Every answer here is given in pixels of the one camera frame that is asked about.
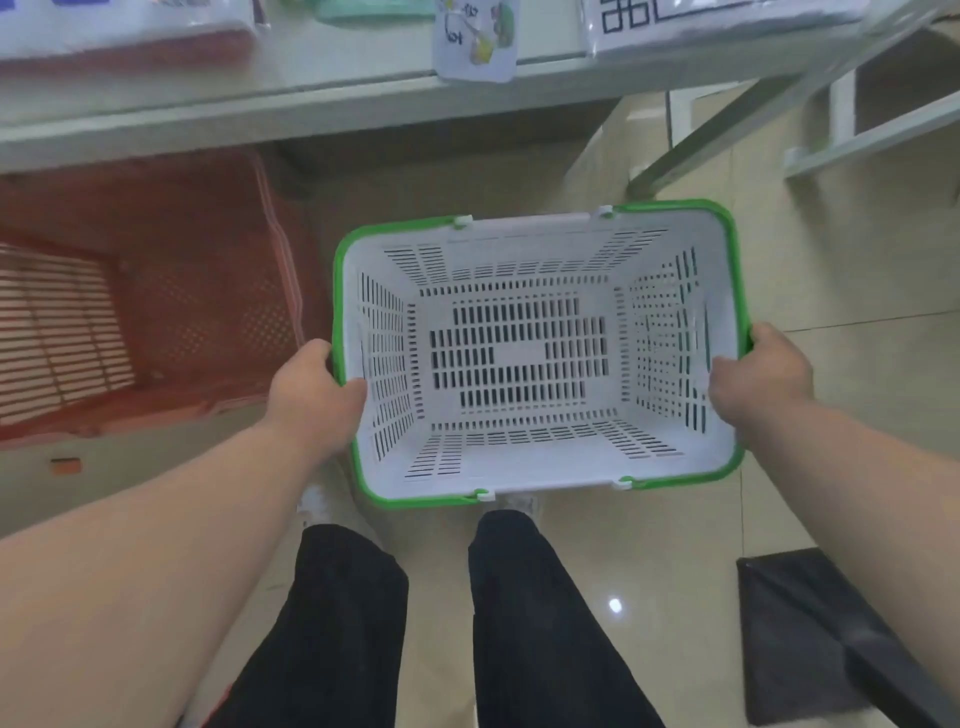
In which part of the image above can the person's left shoe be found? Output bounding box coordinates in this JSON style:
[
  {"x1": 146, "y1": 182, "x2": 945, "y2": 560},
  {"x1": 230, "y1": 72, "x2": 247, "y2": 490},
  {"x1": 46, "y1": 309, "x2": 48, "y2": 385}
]
[{"x1": 295, "y1": 483, "x2": 331, "y2": 535}]

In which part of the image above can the person's right forearm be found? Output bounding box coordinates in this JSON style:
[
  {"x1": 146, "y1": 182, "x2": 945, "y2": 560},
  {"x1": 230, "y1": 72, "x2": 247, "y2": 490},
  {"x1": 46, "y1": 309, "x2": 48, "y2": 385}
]
[{"x1": 736, "y1": 399, "x2": 960, "y2": 699}]

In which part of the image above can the person's leg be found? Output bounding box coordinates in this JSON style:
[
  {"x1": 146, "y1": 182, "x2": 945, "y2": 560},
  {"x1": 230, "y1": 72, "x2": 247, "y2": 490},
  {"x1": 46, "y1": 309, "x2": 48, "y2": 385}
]
[
  {"x1": 468, "y1": 510, "x2": 669, "y2": 728},
  {"x1": 202, "y1": 523, "x2": 411, "y2": 728}
]

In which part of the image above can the person's right hand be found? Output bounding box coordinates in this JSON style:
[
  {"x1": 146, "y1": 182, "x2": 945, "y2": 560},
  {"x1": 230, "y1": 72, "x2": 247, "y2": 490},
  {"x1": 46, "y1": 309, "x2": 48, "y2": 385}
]
[{"x1": 707, "y1": 322, "x2": 816, "y2": 432}]

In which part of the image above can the white shelf frame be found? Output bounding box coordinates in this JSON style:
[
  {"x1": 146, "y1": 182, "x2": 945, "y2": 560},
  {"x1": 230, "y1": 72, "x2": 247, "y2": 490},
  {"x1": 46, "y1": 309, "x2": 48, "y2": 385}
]
[{"x1": 663, "y1": 67, "x2": 960, "y2": 180}]

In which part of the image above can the person's left forearm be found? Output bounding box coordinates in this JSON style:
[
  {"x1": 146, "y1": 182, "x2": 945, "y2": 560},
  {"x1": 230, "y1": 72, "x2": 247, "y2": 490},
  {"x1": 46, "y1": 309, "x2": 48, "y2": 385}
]
[{"x1": 0, "y1": 417, "x2": 325, "y2": 728}]

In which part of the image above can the red white packet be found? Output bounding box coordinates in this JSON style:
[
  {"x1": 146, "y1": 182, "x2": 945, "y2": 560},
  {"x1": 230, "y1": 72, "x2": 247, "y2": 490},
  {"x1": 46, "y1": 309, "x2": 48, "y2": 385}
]
[{"x1": 0, "y1": 0, "x2": 260, "y2": 76}]

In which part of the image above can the person's left leg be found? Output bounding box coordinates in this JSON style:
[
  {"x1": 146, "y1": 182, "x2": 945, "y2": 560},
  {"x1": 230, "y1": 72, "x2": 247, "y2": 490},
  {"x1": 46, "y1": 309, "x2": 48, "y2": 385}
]
[{"x1": 202, "y1": 523, "x2": 411, "y2": 728}]

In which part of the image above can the white black patterned packet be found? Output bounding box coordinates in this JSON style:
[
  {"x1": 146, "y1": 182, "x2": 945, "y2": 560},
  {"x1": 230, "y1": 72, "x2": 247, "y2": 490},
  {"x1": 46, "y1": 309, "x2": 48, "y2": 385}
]
[{"x1": 581, "y1": 0, "x2": 871, "y2": 57}]

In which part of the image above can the green packet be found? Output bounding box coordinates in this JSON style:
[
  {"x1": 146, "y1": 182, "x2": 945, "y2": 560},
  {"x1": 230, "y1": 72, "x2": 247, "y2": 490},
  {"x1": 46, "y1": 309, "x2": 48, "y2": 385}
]
[{"x1": 311, "y1": 0, "x2": 438, "y2": 24}]

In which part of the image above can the person's left hand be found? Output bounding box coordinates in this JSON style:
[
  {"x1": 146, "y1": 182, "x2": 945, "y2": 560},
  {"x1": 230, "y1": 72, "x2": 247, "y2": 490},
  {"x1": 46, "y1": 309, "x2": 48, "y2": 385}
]
[{"x1": 258, "y1": 339, "x2": 369, "y2": 463}]

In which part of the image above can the black floor mat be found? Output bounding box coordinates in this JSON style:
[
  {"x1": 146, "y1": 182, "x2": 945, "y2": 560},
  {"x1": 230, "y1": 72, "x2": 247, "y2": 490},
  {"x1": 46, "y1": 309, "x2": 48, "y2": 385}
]
[{"x1": 735, "y1": 548, "x2": 960, "y2": 728}]

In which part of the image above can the white green shopping basket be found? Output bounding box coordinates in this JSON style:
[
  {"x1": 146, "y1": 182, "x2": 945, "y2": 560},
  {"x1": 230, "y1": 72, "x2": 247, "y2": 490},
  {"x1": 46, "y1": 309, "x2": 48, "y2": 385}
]
[{"x1": 332, "y1": 198, "x2": 754, "y2": 511}]

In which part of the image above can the white paper shelf tag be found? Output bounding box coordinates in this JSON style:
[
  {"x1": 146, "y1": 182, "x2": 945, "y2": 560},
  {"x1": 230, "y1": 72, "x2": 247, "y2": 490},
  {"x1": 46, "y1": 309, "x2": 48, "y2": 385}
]
[{"x1": 431, "y1": 0, "x2": 522, "y2": 84}]

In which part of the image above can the white metal shelf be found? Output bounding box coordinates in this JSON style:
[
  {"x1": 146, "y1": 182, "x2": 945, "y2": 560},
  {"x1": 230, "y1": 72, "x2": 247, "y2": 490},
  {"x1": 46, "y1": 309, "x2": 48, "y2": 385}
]
[{"x1": 0, "y1": 0, "x2": 960, "y2": 175}]

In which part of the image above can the red plastic crate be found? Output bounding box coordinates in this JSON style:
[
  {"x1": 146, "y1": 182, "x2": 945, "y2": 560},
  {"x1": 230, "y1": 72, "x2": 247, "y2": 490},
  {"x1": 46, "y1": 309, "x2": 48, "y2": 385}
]
[{"x1": 0, "y1": 148, "x2": 310, "y2": 451}]

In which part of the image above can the person's right leg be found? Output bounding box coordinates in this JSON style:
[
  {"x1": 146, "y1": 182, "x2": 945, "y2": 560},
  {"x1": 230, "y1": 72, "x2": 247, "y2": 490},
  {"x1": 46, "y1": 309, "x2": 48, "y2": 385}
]
[{"x1": 468, "y1": 510, "x2": 669, "y2": 728}]

